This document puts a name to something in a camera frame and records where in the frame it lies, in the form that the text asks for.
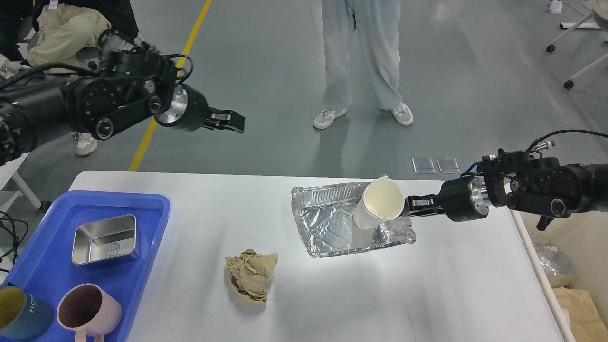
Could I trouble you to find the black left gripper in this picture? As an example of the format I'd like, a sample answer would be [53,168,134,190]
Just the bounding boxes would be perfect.
[154,84,245,133]

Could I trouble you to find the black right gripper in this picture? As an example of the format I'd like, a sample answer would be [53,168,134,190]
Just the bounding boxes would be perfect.
[401,175,506,222]

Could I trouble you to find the white paper cup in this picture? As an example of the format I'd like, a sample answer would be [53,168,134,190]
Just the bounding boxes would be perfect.
[352,177,405,229]

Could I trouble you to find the aluminium foil container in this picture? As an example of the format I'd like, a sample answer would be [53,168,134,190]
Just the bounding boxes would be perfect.
[291,182,417,257]

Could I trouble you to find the brown paper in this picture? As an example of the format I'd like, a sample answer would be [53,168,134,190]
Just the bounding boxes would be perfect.
[225,249,278,304]
[553,286,608,342]

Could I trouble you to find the stainless steel square tray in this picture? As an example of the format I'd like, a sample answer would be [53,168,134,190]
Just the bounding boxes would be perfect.
[71,214,141,269]

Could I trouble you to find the pink ceramic mug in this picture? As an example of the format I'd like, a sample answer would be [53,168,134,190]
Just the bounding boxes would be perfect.
[56,283,123,342]

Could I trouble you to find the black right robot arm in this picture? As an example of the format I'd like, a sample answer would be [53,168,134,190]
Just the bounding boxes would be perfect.
[401,134,608,231]

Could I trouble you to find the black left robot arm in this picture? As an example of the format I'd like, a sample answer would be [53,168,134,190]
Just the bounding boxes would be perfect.
[0,32,245,165]

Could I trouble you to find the clear plastic floor plate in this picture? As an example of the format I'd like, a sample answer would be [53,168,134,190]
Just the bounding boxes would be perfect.
[412,157,436,174]

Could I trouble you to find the grey office chair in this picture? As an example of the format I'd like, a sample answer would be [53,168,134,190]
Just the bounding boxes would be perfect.
[71,33,163,72]

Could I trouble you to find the crumpled clear plastic bag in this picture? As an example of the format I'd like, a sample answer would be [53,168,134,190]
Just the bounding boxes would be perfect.
[534,246,580,288]

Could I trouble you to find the white plastic bin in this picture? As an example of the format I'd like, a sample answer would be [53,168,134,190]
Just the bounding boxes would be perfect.
[511,211,608,342]

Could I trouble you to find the blue plastic tray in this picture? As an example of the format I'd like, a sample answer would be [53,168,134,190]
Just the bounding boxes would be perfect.
[6,190,170,342]

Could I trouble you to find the standing person in light jeans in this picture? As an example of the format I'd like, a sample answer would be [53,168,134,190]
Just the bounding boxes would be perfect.
[313,0,414,130]

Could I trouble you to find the seated person in khaki trousers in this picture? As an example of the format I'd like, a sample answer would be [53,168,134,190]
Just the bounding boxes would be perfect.
[0,0,139,157]

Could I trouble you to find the brown paper in bin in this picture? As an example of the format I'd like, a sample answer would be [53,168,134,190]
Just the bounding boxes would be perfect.
[553,286,608,342]

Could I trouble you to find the white side table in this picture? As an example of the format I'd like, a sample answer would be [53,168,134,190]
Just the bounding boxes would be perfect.
[0,153,51,213]

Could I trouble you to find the white wheeled stand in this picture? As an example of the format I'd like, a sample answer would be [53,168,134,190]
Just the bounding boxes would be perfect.
[545,0,608,90]

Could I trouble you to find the dark teal mug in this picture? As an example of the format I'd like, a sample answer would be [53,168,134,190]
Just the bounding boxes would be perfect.
[0,282,54,341]

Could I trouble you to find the black cables on floor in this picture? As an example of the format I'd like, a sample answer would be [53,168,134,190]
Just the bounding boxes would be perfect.
[0,211,29,274]

